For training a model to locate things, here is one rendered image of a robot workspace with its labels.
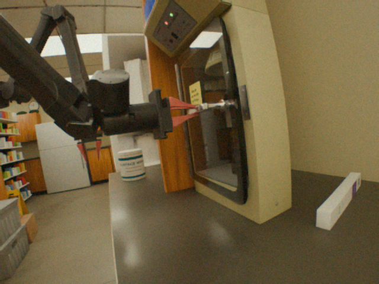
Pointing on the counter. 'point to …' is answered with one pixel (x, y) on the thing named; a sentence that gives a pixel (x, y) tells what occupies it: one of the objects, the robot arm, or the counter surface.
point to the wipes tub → (131, 164)
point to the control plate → (163, 35)
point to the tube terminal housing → (259, 113)
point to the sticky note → (195, 94)
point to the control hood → (206, 12)
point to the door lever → (206, 107)
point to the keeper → (244, 102)
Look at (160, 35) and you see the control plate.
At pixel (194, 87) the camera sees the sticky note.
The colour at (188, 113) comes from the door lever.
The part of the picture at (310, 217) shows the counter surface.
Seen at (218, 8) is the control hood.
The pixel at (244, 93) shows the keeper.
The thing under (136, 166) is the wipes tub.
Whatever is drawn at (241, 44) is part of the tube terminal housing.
